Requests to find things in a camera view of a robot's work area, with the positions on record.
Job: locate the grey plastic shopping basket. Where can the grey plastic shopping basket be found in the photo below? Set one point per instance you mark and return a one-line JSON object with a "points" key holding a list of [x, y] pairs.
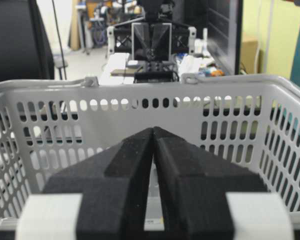
{"points": [[49, 125]]}

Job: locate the opposite arm gripper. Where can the opposite arm gripper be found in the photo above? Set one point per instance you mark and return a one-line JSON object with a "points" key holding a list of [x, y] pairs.
{"points": [[153, 43]]}

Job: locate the white bottle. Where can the white bottle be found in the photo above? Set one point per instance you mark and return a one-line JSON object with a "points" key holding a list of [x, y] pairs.
{"points": [[205, 40]]}

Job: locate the black monitor panel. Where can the black monitor panel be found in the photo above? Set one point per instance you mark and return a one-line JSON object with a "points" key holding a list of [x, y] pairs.
{"points": [[224, 34]]}

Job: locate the cardboard box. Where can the cardboard box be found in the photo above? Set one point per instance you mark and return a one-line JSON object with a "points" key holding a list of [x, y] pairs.
{"points": [[248, 51]]}

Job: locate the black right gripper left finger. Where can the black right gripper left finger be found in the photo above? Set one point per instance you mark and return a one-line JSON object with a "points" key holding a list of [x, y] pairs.
{"points": [[103, 197]]}

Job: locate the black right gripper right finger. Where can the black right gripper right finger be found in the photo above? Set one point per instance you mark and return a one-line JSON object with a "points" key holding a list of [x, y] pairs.
{"points": [[210, 198]]}

